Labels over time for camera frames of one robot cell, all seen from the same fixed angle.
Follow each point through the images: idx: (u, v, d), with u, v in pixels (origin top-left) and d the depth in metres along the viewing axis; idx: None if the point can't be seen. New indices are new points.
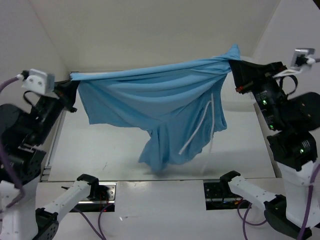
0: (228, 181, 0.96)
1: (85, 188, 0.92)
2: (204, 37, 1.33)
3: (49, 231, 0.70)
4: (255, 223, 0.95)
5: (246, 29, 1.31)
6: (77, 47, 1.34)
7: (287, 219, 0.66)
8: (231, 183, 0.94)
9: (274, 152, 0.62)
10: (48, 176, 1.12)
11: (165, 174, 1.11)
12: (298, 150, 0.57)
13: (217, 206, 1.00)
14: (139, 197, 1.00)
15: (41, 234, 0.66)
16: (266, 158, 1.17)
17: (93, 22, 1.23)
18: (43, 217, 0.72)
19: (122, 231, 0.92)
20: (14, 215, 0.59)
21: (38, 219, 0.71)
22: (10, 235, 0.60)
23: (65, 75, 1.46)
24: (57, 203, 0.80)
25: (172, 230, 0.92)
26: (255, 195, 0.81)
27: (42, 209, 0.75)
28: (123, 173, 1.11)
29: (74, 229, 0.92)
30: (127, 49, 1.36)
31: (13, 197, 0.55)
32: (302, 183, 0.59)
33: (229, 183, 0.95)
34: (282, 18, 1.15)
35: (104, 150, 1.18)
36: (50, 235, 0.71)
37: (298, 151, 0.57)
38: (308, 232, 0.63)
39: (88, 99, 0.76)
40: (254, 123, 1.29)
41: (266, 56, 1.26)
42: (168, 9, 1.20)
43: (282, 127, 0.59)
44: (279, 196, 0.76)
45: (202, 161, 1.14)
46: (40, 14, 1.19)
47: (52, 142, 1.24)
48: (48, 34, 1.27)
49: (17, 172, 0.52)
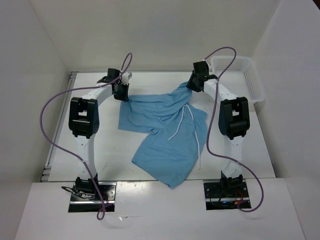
0: (223, 172, 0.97)
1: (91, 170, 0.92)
2: (203, 37, 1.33)
3: (87, 125, 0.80)
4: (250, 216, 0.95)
5: (245, 30, 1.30)
6: (78, 48, 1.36)
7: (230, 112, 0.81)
8: (225, 170, 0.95)
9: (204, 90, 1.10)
10: (47, 176, 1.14)
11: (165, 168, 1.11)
12: (204, 74, 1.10)
13: (217, 206, 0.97)
14: (139, 198, 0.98)
15: (93, 116, 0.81)
16: (266, 159, 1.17)
17: (92, 23, 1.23)
18: (82, 132, 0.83)
19: (121, 231, 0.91)
20: (95, 90, 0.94)
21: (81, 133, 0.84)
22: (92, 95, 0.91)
23: (65, 75, 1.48)
24: (82, 143, 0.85)
25: (172, 231, 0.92)
26: (236, 143, 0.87)
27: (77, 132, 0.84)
28: (123, 172, 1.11)
29: (72, 231, 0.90)
30: (126, 49, 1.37)
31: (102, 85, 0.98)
32: (212, 84, 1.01)
33: (224, 171, 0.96)
34: (280, 19, 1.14)
35: (103, 150, 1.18)
36: (87, 128, 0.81)
37: (203, 78, 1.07)
38: (228, 101, 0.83)
39: (124, 115, 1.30)
40: (254, 124, 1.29)
41: (266, 55, 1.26)
42: (168, 10, 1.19)
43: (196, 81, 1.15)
44: (242, 134, 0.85)
45: (201, 160, 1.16)
46: (41, 16, 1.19)
47: (54, 138, 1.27)
48: (48, 36, 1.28)
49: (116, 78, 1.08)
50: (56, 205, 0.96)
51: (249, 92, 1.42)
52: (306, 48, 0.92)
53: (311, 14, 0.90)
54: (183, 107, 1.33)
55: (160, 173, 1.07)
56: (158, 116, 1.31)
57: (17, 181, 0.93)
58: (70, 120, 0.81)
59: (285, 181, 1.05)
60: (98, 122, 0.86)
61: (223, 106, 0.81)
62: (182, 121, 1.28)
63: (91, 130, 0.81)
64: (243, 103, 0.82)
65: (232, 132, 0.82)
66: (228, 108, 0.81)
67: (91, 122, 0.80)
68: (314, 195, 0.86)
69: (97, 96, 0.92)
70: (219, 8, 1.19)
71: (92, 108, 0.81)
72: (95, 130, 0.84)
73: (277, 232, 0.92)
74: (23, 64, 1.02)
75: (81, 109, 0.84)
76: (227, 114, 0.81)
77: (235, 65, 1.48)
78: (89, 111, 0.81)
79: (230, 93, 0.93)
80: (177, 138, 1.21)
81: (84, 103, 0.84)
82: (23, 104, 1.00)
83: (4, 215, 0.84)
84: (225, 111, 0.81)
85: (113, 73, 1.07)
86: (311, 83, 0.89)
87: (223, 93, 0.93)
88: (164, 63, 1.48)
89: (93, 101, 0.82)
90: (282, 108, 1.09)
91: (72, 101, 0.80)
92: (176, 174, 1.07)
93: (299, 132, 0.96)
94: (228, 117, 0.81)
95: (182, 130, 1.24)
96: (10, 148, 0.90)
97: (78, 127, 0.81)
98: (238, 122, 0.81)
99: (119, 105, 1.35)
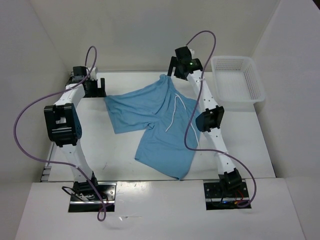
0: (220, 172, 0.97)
1: (89, 171, 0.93)
2: (203, 37, 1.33)
3: (70, 132, 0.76)
4: (250, 215, 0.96)
5: (245, 30, 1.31)
6: (78, 47, 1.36)
7: (208, 120, 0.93)
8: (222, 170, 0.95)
9: (190, 79, 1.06)
10: (47, 176, 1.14)
11: (164, 166, 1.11)
12: (189, 63, 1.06)
13: (217, 206, 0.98)
14: (139, 198, 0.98)
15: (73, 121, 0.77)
16: (265, 159, 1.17)
17: (92, 23, 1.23)
18: (65, 140, 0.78)
19: (121, 231, 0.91)
20: (68, 92, 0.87)
21: (65, 142, 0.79)
22: (65, 100, 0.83)
23: (65, 75, 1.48)
24: (70, 151, 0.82)
25: (172, 230, 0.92)
26: (214, 136, 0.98)
27: (60, 143, 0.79)
28: (123, 172, 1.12)
29: (73, 231, 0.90)
30: (126, 49, 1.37)
31: (73, 86, 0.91)
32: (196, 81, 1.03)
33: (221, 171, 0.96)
34: (280, 19, 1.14)
35: (103, 150, 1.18)
36: (71, 135, 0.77)
37: (189, 65, 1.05)
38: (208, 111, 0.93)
39: (118, 116, 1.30)
40: (253, 124, 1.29)
41: (266, 55, 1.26)
42: (167, 9, 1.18)
43: (181, 72, 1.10)
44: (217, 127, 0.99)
45: (201, 158, 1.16)
46: (41, 15, 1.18)
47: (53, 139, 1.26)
48: (48, 35, 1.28)
49: (84, 72, 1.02)
50: (56, 205, 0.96)
51: (249, 92, 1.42)
52: (306, 48, 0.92)
53: (312, 14, 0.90)
54: (172, 98, 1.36)
55: (165, 169, 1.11)
56: (150, 111, 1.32)
57: (17, 182, 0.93)
58: (50, 131, 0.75)
59: (285, 181, 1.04)
60: (80, 125, 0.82)
61: (203, 117, 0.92)
62: (176, 112, 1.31)
63: (75, 135, 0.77)
64: (220, 112, 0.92)
65: (206, 129, 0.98)
66: (206, 118, 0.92)
67: (73, 128, 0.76)
68: (314, 195, 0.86)
69: (71, 99, 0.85)
70: (219, 8, 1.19)
71: (70, 113, 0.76)
72: (79, 136, 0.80)
73: (277, 232, 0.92)
74: (23, 63, 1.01)
75: (58, 117, 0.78)
76: (204, 121, 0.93)
77: (235, 65, 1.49)
78: (68, 117, 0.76)
79: (210, 96, 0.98)
80: (175, 131, 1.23)
81: (59, 110, 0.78)
82: (23, 103, 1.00)
83: (5, 215, 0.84)
84: (204, 120, 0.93)
85: (80, 71, 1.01)
86: (311, 84, 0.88)
87: (205, 97, 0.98)
88: (164, 64, 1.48)
89: (69, 105, 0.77)
90: (282, 108, 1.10)
91: (46, 111, 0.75)
92: (180, 167, 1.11)
93: (299, 131, 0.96)
94: (205, 122, 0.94)
95: (179, 123, 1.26)
96: (9, 148, 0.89)
97: (60, 136, 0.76)
98: (211, 123, 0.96)
99: (108, 111, 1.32)
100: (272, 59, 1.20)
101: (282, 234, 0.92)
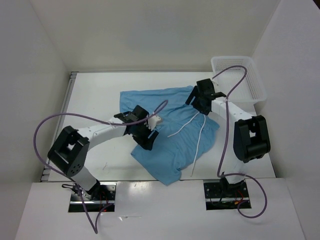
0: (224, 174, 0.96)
1: None
2: (204, 37, 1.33)
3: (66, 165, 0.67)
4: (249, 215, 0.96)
5: (245, 30, 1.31)
6: (79, 47, 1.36)
7: (247, 135, 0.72)
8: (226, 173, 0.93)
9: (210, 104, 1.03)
10: (47, 176, 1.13)
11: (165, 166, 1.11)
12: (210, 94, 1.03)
13: (217, 207, 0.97)
14: (139, 198, 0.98)
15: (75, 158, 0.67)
16: (264, 159, 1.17)
17: (92, 23, 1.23)
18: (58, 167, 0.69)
19: (121, 231, 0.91)
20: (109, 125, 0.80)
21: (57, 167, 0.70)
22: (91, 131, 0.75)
23: (65, 76, 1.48)
24: None
25: (172, 230, 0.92)
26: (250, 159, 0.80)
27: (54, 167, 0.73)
28: (123, 173, 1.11)
29: (72, 231, 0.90)
30: (126, 48, 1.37)
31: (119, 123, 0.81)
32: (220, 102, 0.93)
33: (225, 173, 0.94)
34: (280, 19, 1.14)
35: (104, 151, 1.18)
36: (65, 168, 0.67)
37: (210, 97, 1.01)
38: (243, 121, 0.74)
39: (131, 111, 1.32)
40: None
41: (266, 56, 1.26)
42: (168, 9, 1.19)
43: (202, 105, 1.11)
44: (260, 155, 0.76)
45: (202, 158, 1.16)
46: (41, 15, 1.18)
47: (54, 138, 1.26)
48: (48, 35, 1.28)
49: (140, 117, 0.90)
50: (55, 205, 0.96)
51: (249, 93, 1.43)
52: (307, 48, 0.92)
53: (311, 13, 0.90)
54: (188, 110, 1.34)
55: (158, 173, 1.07)
56: (162, 113, 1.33)
57: (16, 182, 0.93)
58: (52, 149, 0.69)
59: (285, 181, 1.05)
60: (79, 164, 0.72)
61: (238, 128, 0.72)
62: (187, 124, 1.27)
63: (66, 172, 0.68)
64: (260, 123, 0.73)
65: (250, 157, 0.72)
66: (245, 131, 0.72)
67: (70, 163, 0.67)
68: (314, 194, 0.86)
69: (96, 135, 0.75)
70: (219, 8, 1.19)
71: (78, 148, 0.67)
72: (67, 175, 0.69)
73: (275, 231, 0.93)
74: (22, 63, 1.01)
75: (71, 141, 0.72)
76: (241, 137, 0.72)
77: (235, 65, 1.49)
78: (75, 150, 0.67)
79: (239, 114, 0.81)
80: (178, 140, 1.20)
81: (77, 136, 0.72)
82: (23, 103, 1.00)
83: (4, 215, 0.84)
84: (242, 134, 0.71)
85: (138, 112, 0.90)
86: (311, 83, 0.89)
87: (236, 112, 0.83)
88: (164, 64, 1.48)
89: (84, 141, 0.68)
90: (282, 108, 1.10)
91: (64, 130, 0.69)
92: (171, 175, 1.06)
93: (299, 132, 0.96)
94: (246, 141, 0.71)
95: (186, 135, 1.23)
96: (9, 148, 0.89)
97: (56, 161, 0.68)
98: (257, 146, 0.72)
99: (120, 104, 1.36)
100: (272, 60, 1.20)
101: (281, 234, 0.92)
